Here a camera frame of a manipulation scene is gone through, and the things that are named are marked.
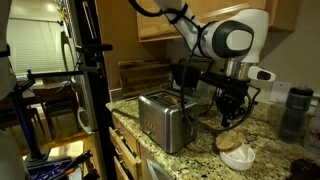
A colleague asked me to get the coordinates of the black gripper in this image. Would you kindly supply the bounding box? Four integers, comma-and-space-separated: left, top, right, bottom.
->
215, 89, 247, 128

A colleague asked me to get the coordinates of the toasted bread slice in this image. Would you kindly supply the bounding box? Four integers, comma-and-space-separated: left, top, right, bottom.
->
161, 95, 181, 103

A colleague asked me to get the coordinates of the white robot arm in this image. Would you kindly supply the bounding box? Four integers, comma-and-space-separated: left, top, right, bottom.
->
154, 0, 276, 128

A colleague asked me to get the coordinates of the stainless steel two-slot toaster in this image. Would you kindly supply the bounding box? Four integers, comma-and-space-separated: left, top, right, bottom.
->
138, 89, 197, 154

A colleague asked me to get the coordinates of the black coffee maker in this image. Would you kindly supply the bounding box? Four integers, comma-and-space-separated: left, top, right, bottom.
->
171, 59, 215, 98

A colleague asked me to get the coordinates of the white ceramic bowl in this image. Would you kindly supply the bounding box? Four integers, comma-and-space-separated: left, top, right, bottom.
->
220, 144, 256, 171

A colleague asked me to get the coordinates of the dark grey sports bottle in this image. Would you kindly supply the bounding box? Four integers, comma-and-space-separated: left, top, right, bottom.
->
278, 85, 314, 143

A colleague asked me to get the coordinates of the wooden cutting board stack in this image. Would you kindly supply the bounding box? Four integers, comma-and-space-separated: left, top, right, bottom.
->
118, 60, 170, 98

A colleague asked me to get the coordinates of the open wooden drawer stack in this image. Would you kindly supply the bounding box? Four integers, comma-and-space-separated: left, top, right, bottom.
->
109, 116, 142, 180

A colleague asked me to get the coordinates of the dark wooden dining chair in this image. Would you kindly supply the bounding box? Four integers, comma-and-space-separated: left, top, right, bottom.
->
34, 85, 80, 139

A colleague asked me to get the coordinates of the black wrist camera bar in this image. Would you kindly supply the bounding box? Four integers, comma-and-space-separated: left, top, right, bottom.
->
199, 72, 248, 95

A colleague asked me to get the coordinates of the upper wooden wall cabinet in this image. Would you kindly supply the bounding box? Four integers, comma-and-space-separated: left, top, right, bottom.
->
137, 0, 303, 42

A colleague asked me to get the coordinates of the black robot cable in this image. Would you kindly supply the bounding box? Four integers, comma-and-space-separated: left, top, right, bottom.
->
128, 0, 262, 133

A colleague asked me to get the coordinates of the black camera tripod stand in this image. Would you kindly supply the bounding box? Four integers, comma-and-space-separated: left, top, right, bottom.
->
26, 0, 118, 180

